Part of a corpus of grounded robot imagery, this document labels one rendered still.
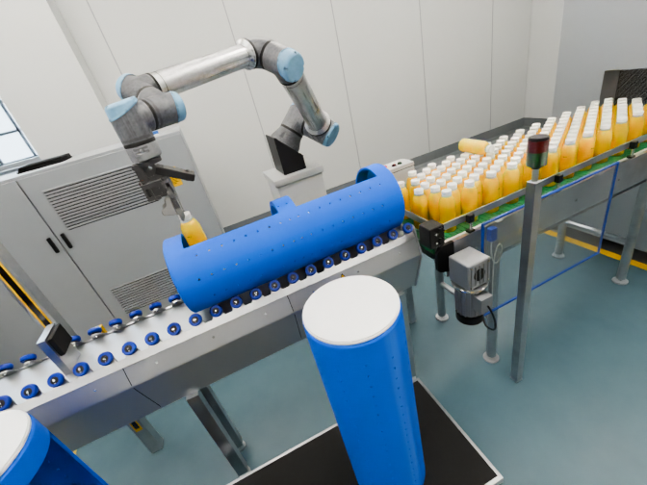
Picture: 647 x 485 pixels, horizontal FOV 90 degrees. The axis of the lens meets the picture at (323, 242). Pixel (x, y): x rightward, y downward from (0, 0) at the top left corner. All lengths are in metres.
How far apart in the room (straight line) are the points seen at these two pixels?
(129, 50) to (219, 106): 0.90
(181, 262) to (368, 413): 0.73
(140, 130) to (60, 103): 2.71
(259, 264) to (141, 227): 1.85
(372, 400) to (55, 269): 2.61
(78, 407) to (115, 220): 1.71
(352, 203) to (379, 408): 0.67
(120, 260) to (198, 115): 1.79
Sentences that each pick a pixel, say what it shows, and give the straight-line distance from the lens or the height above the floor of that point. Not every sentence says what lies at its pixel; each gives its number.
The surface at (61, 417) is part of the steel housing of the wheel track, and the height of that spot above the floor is 0.85.
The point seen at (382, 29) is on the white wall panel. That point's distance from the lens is 4.67.
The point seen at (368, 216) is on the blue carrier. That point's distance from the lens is 1.22.
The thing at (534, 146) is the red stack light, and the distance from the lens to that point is 1.33.
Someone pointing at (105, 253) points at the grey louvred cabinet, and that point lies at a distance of 2.99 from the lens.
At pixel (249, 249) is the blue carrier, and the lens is 1.12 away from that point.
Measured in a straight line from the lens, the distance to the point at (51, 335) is 1.41.
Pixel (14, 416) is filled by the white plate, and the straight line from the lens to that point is 1.24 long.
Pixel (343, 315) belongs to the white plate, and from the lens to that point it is 0.90.
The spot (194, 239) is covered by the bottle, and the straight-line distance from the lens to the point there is 1.20.
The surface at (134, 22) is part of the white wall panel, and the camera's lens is 4.03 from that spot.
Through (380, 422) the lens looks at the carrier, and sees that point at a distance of 1.10.
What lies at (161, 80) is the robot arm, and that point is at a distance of 1.30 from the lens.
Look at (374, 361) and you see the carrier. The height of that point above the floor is 0.96.
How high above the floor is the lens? 1.64
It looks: 28 degrees down
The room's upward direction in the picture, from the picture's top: 15 degrees counter-clockwise
